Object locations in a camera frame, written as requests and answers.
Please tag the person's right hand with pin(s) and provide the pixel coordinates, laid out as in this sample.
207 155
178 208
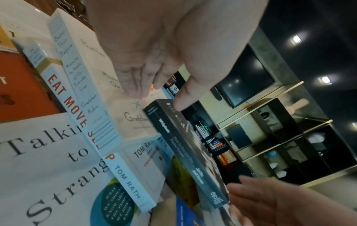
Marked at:
290 205

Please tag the person's left hand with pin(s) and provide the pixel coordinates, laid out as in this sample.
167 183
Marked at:
156 33

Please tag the black paperback book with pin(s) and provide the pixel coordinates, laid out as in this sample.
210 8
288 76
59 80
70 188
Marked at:
184 150

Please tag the wooden shelf unit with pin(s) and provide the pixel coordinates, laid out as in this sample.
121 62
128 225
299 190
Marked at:
295 154

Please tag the white figurine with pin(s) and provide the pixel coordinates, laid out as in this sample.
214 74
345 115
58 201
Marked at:
315 139

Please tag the black webcam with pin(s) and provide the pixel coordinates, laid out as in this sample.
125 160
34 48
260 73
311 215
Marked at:
217 93

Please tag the black box on shelf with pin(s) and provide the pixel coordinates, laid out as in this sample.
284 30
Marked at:
238 134

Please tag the white book with handwritten lettering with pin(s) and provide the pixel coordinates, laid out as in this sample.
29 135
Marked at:
81 79

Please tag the row of books on shelf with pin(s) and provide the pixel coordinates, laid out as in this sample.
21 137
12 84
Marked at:
214 141

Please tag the wooden pin-shaped ornament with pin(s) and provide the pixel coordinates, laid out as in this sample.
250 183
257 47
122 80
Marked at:
298 104

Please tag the blue book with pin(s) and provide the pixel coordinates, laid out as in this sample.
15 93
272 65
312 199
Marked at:
188 214

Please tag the ceiling light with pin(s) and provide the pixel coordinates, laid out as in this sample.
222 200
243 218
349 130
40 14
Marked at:
355 126
296 39
325 79

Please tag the plain white book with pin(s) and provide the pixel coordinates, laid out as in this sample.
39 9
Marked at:
25 19

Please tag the orange book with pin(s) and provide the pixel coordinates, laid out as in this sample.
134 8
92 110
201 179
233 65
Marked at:
25 88

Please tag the white book with red lettering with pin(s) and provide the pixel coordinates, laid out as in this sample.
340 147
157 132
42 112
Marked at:
127 176

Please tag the mustard yellow book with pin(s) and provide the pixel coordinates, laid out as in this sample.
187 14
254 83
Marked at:
5 38

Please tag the large white book black lettering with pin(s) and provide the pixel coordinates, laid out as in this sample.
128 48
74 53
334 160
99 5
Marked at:
50 172

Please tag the black wall monitor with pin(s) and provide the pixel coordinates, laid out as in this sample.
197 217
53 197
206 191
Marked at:
245 77

